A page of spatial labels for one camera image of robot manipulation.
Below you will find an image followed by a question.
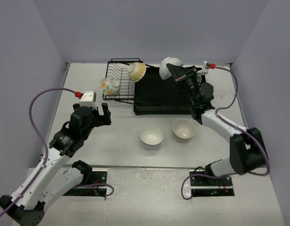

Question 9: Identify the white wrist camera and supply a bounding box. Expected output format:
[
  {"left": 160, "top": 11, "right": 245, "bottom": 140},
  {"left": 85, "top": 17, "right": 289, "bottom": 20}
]
[
  {"left": 197, "top": 61, "right": 211, "bottom": 76},
  {"left": 79, "top": 91, "right": 96, "bottom": 108}
]

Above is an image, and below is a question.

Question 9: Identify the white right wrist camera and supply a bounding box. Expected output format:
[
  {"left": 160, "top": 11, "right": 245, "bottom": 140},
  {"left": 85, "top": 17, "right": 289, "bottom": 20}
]
[{"left": 197, "top": 61, "right": 211, "bottom": 76}]

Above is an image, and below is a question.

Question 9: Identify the light blue bowl front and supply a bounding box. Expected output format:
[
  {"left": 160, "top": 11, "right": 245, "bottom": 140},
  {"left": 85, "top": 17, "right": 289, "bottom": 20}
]
[{"left": 141, "top": 141, "right": 161, "bottom": 150}]

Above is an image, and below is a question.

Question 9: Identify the black wire dish rack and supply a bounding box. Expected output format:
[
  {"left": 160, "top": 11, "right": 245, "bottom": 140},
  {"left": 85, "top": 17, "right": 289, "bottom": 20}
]
[{"left": 102, "top": 58, "right": 156, "bottom": 105}]

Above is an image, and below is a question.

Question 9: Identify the beige bowl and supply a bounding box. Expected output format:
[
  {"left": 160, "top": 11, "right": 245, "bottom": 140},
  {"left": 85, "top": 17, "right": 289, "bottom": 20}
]
[
  {"left": 172, "top": 119, "right": 196, "bottom": 139},
  {"left": 196, "top": 76, "right": 202, "bottom": 84},
  {"left": 174, "top": 136, "right": 192, "bottom": 143}
]

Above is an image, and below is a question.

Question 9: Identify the beige bowl front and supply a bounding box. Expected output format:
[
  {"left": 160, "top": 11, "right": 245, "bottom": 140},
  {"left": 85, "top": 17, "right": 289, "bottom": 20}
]
[{"left": 174, "top": 136, "right": 192, "bottom": 143}]

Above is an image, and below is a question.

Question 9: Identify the beige bowl back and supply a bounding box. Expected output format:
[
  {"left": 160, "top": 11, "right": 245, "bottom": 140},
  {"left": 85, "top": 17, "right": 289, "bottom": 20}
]
[{"left": 196, "top": 76, "right": 202, "bottom": 84}]

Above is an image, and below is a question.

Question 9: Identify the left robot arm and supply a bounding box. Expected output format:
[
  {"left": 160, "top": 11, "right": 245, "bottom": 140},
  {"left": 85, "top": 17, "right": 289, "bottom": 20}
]
[{"left": 0, "top": 103, "right": 112, "bottom": 226}]

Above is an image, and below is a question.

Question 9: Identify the light blue bowl back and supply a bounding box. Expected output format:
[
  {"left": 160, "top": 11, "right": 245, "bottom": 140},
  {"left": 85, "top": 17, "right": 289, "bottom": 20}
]
[{"left": 159, "top": 57, "right": 184, "bottom": 80}]

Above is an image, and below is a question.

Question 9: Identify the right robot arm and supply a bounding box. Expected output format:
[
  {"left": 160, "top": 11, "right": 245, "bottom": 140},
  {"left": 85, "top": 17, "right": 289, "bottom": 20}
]
[{"left": 166, "top": 62, "right": 270, "bottom": 185}]

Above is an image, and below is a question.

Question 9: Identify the light blue bowl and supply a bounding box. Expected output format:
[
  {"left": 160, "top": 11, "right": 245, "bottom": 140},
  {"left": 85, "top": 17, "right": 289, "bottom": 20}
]
[
  {"left": 139, "top": 127, "right": 164, "bottom": 146},
  {"left": 159, "top": 57, "right": 184, "bottom": 80},
  {"left": 141, "top": 141, "right": 161, "bottom": 150}
]

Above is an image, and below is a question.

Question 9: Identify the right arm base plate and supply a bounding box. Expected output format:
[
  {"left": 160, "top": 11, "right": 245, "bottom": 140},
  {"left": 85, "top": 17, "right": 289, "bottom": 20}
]
[{"left": 190, "top": 176, "right": 235, "bottom": 197}]

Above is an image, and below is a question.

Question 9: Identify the floral orange green bowl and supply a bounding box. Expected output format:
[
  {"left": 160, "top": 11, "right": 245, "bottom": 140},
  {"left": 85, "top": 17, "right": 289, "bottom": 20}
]
[{"left": 100, "top": 77, "right": 121, "bottom": 95}]

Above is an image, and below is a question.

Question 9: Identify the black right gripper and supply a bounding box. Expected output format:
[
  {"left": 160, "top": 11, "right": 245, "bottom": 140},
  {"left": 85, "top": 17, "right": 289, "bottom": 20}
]
[{"left": 166, "top": 64, "right": 199, "bottom": 105}]

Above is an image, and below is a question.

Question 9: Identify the black drain tray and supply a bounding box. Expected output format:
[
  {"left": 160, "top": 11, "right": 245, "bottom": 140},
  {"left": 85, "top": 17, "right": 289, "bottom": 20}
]
[{"left": 134, "top": 67, "right": 192, "bottom": 115}]

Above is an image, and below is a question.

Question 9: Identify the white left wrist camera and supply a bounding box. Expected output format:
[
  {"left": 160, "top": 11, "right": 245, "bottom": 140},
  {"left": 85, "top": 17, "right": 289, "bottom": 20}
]
[{"left": 79, "top": 91, "right": 96, "bottom": 108}]

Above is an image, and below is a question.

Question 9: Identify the yellow dotted white bowl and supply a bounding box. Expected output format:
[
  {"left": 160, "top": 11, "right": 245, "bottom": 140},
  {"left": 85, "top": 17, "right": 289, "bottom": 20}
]
[{"left": 127, "top": 62, "right": 146, "bottom": 82}]

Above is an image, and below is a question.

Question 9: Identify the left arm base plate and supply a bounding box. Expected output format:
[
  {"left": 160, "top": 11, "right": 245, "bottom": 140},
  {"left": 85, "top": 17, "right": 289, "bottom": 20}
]
[{"left": 64, "top": 170, "right": 107, "bottom": 197}]

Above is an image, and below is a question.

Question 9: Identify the aluminium table edge rail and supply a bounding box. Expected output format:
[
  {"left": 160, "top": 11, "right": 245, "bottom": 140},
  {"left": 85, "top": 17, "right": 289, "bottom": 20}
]
[{"left": 56, "top": 62, "right": 71, "bottom": 104}]

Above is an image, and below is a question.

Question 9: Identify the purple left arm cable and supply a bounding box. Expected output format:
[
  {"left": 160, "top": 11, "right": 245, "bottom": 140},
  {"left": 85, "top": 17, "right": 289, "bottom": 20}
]
[{"left": 0, "top": 88, "right": 83, "bottom": 217}]

